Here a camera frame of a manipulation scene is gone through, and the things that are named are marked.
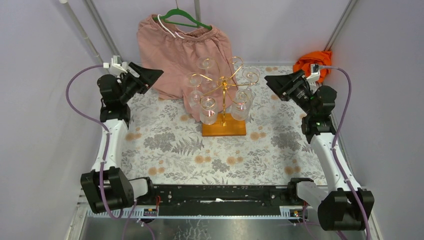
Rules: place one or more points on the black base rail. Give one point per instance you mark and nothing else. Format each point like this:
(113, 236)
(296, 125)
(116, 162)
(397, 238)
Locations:
(172, 200)

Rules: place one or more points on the orange wooden rack base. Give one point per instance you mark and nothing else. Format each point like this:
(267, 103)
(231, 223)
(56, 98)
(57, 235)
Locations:
(224, 126)

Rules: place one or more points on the orange cloth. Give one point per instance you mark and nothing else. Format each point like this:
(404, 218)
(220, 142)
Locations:
(323, 58)

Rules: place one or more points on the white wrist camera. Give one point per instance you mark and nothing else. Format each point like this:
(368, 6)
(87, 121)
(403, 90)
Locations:
(314, 73)
(116, 66)

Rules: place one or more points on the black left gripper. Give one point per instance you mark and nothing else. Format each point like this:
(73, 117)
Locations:
(135, 79)

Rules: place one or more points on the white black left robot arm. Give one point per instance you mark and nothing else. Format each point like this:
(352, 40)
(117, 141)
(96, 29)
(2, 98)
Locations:
(105, 186)

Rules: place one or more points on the pink shorts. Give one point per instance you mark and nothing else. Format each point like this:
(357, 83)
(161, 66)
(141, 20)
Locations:
(165, 47)

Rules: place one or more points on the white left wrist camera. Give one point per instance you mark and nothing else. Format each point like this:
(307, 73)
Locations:
(116, 66)

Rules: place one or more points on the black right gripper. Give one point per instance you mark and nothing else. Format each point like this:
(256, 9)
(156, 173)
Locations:
(286, 86)

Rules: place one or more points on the floral table mat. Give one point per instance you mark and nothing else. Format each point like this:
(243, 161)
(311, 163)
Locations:
(165, 143)

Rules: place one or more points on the gold wire glass rack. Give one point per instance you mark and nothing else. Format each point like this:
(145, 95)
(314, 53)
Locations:
(226, 86)

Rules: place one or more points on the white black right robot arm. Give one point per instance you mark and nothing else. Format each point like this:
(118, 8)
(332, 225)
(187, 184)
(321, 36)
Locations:
(345, 206)

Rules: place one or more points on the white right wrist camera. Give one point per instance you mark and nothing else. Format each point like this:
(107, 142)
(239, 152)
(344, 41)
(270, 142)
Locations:
(314, 73)

